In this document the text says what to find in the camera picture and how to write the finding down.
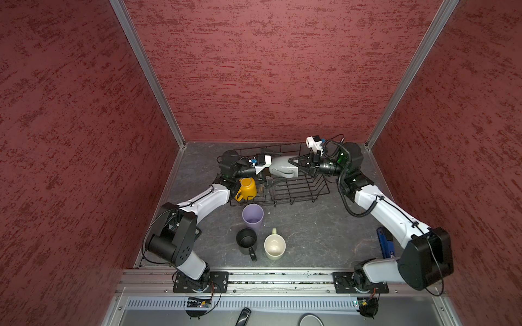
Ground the white mug grey handle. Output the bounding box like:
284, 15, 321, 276
269, 156, 299, 179

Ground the black remote handset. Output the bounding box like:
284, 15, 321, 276
235, 308, 251, 326

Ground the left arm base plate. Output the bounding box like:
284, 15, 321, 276
173, 271, 229, 293

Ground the black mug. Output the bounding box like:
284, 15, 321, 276
236, 228, 257, 262

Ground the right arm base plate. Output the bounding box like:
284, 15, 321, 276
333, 272, 390, 295

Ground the cream mug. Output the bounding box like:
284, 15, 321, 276
264, 228, 287, 261

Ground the black wire dish rack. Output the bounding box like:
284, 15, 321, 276
230, 143, 330, 206

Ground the grey round object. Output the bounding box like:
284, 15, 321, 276
298, 313, 324, 326

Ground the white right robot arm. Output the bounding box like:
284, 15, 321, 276
288, 137, 454, 293

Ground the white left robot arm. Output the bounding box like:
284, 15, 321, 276
142, 150, 272, 283

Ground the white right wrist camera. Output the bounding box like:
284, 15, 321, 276
305, 135, 326, 156

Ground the aluminium corner post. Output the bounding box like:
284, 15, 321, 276
110, 0, 186, 150
366, 0, 459, 151

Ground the yellow mug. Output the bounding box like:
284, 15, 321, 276
235, 177, 257, 202

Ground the aluminium corner post right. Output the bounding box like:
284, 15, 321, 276
366, 0, 459, 151

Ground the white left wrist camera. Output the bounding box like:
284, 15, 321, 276
250, 153, 272, 175

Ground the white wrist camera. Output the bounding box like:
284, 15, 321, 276
305, 135, 326, 156
250, 153, 272, 175

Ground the aluminium corner post left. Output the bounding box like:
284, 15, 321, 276
110, 0, 186, 150

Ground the lilac plastic cup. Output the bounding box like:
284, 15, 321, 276
241, 204, 265, 231

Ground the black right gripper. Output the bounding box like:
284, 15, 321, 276
289, 149, 347, 178

